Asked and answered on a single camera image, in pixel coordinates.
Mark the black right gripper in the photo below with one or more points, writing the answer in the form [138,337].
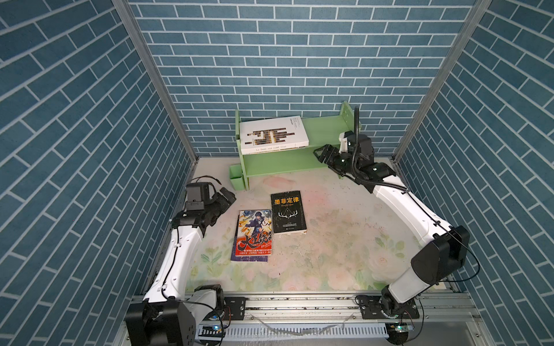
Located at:
[328,148]

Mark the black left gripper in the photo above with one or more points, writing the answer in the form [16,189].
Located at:
[223,203]

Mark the red blue manga book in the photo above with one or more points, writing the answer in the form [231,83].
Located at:
[254,233]

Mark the black book with gold text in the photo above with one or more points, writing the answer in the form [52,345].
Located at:
[288,213]

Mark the white book with brown bars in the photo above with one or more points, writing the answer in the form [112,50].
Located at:
[271,135]

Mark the dark purple book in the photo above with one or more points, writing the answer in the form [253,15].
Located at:
[235,258]

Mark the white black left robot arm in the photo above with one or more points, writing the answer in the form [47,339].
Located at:
[165,316]

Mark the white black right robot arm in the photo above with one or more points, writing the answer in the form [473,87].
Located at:
[444,248]

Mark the green wooden two-tier shelf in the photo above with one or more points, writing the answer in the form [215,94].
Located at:
[320,131]

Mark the small green side box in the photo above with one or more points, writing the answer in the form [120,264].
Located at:
[236,177]

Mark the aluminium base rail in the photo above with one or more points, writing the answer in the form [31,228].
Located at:
[305,308]

